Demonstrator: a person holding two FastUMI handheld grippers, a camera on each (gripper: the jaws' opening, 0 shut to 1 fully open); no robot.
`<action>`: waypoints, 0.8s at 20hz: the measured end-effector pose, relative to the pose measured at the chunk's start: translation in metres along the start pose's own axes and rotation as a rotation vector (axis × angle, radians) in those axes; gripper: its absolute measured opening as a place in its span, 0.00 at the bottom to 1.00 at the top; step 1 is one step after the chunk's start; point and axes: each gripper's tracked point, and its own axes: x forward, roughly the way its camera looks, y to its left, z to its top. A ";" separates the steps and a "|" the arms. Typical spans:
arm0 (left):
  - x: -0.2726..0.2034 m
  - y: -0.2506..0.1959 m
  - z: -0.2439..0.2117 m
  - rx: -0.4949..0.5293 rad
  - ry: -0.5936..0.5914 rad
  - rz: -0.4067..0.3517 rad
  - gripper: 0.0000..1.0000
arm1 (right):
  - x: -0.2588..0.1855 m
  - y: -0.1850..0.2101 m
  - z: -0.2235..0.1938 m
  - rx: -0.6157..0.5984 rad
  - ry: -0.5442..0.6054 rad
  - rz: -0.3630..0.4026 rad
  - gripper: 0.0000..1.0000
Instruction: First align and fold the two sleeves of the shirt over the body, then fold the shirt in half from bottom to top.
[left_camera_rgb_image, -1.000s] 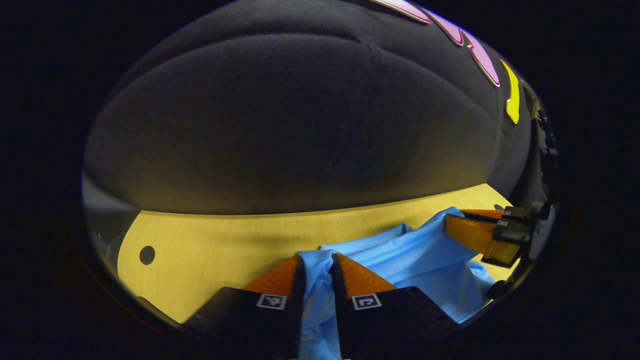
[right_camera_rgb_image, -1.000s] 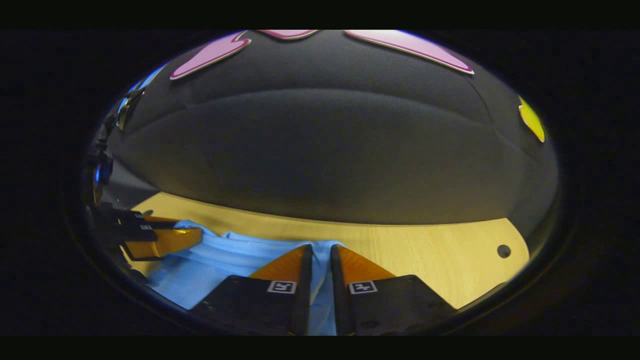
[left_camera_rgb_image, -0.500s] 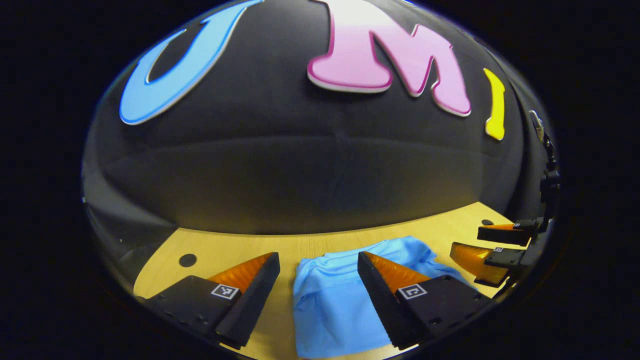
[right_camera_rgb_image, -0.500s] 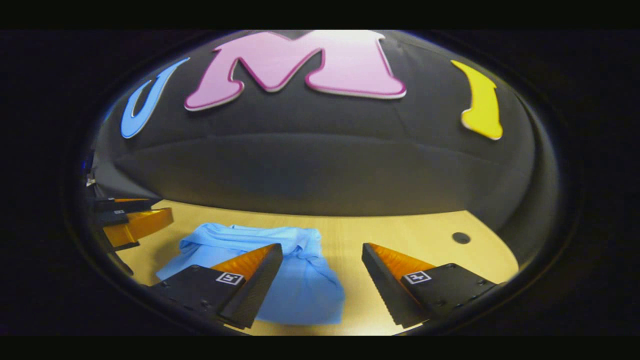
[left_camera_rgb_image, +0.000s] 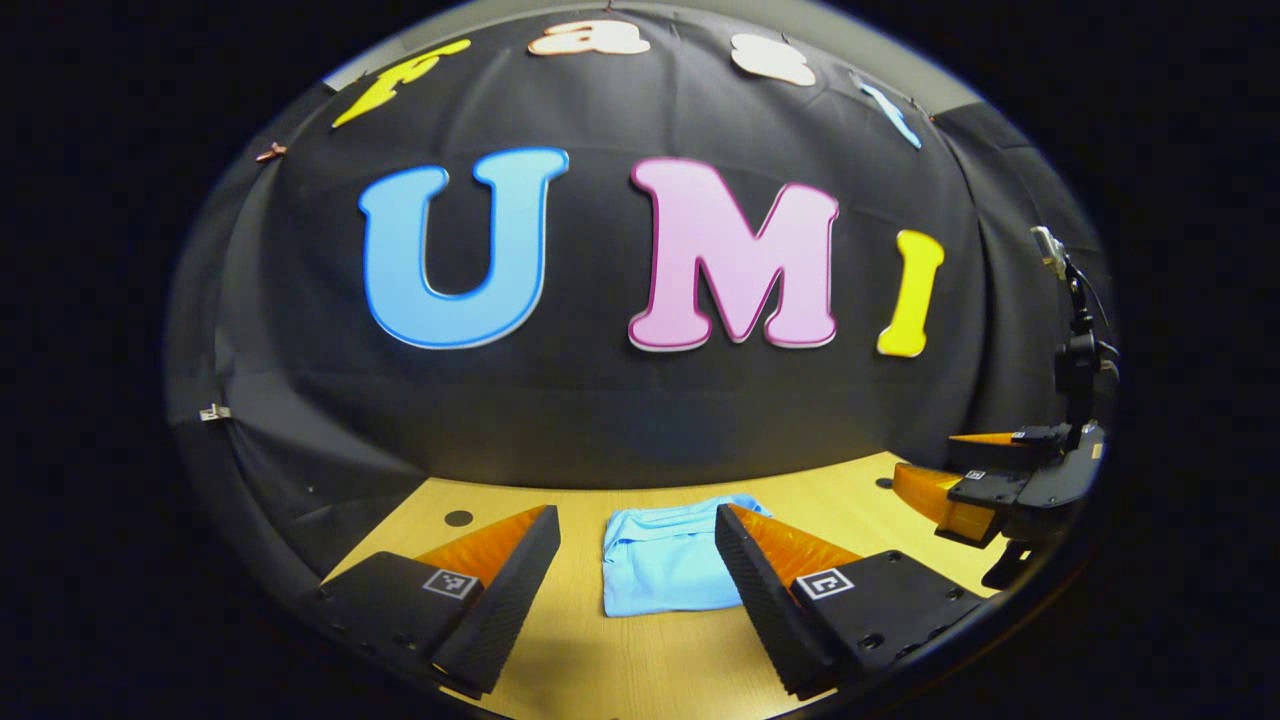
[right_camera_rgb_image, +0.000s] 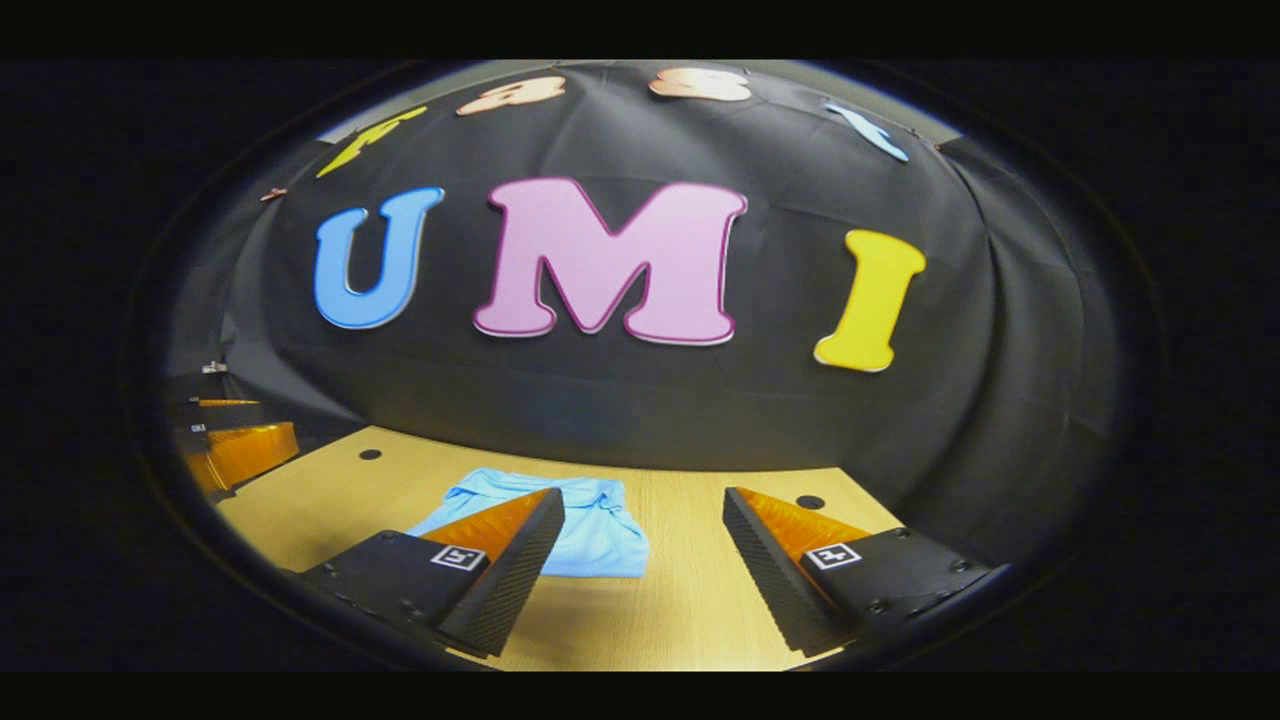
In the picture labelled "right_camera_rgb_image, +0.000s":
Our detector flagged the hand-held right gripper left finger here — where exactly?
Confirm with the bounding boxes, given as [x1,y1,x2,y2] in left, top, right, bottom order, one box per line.
[295,487,567,661]

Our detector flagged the light blue T-shirt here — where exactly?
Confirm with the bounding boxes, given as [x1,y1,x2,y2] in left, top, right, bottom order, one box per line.
[405,467,651,579]

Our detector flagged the black backdrop cloth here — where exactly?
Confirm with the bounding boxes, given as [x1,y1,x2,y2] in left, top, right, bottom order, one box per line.
[165,60,1121,561]

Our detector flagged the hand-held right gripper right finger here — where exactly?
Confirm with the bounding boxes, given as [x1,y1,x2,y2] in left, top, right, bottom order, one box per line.
[722,487,1013,659]

